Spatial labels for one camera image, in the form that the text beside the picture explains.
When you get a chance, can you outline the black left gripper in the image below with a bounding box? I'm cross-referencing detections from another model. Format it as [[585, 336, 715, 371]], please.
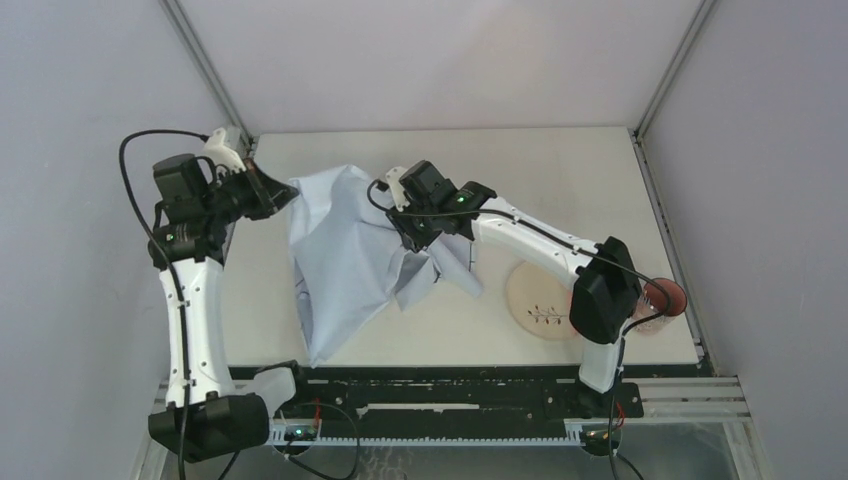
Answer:
[[203, 157, 299, 226]]

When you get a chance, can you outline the white checked tablecloth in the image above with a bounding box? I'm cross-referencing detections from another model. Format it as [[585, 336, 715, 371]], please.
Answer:
[[287, 165, 483, 366]]

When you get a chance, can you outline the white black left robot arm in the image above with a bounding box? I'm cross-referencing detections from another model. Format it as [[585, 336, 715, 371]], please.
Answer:
[[148, 154, 313, 463]]

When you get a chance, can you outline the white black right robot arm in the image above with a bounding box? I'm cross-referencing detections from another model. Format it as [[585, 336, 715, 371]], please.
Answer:
[[376, 160, 642, 416]]

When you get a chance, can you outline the cream pink branch plate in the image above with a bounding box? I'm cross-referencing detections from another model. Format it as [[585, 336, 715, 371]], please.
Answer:
[[505, 262, 577, 342]]

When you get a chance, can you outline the pink patterned mug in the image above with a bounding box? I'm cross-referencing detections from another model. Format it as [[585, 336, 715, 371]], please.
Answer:
[[631, 278, 688, 335]]

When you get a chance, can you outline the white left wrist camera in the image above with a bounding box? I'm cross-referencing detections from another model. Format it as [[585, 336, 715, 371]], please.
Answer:
[[201, 126, 246, 173]]

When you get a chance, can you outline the white slotted cable duct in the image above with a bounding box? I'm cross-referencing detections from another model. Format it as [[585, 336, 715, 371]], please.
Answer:
[[236, 424, 586, 450]]

